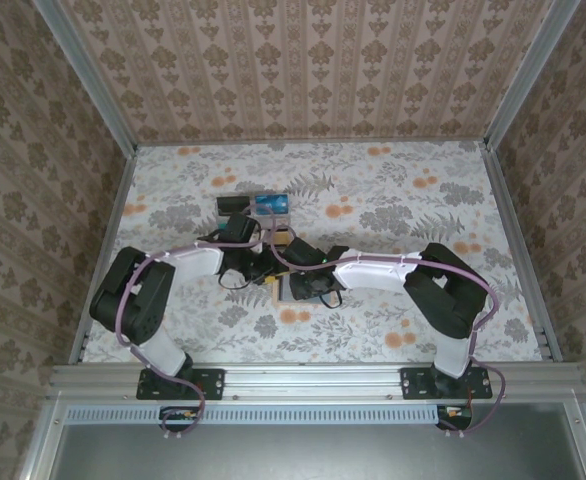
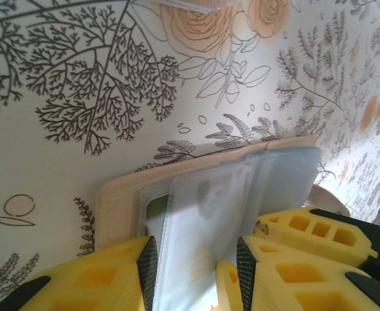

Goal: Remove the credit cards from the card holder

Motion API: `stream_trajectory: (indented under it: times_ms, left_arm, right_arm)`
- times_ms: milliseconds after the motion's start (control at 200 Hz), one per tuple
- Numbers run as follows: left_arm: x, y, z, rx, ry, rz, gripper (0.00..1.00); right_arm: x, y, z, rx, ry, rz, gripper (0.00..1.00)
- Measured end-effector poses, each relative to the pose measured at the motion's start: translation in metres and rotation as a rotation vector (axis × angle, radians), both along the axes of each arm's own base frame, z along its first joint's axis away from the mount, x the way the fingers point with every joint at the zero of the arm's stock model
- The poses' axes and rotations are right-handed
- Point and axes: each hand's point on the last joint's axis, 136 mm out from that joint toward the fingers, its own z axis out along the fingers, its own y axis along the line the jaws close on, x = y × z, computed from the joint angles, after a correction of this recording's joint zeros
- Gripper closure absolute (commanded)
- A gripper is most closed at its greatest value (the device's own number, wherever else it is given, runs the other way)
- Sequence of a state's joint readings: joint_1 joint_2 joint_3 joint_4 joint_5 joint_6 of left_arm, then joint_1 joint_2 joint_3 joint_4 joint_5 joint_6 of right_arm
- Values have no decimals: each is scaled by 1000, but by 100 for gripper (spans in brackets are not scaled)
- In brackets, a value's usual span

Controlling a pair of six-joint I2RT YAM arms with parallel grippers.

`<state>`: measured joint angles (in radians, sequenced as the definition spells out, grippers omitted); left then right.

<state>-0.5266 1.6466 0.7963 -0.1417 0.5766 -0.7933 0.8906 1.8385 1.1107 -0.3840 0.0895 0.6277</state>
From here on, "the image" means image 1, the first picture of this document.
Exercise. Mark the aluminium rail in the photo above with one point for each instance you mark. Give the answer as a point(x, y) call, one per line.
point(118, 200)
point(313, 380)
point(510, 210)

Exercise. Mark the grey blue card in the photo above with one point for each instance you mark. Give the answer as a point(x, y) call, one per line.
point(286, 294)

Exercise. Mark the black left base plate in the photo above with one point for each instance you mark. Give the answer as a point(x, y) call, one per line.
point(213, 382)

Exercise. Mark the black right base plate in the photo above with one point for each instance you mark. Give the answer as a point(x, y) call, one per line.
point(413, 382)

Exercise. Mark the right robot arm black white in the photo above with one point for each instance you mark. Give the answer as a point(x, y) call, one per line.
point(453, 300)

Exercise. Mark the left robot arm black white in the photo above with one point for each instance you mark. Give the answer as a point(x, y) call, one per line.
point(138, 300)

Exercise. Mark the aluminium front rail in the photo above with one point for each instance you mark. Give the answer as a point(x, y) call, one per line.
point(313, 380)

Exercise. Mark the black card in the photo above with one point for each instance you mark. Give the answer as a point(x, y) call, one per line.
point(233, 206)

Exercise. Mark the grey metal sheet panel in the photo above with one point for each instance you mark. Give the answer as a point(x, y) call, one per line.
point(298, 455)

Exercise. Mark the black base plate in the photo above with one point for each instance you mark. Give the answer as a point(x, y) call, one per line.
point(213, 382)
point(413, 382)

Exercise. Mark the square wooden board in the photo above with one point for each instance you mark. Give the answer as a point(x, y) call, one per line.
point(277, 295)

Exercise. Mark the aluminium left side rail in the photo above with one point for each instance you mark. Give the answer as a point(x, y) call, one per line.
point(118, 200)

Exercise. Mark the aluminium corner post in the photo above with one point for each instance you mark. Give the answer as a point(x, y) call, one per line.
point(94, 85)
point(528, 75)

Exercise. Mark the aluminium right side rail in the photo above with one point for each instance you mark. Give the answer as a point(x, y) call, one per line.
point(510, 210)

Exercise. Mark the orange card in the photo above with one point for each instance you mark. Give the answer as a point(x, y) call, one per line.
point(282, 237)

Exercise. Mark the aluminium right corner post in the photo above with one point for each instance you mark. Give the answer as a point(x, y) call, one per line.
point(528, 75)

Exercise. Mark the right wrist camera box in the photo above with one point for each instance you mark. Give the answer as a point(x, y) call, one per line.
point(303, 252)

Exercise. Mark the aluminium left corner post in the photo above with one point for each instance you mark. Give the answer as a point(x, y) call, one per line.
point(94, 85)

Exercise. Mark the clear acrylic card holder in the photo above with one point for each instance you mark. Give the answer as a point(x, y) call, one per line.
point(252, 212)

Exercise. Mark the white pink card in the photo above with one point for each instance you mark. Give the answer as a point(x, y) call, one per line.
point(278, 221)

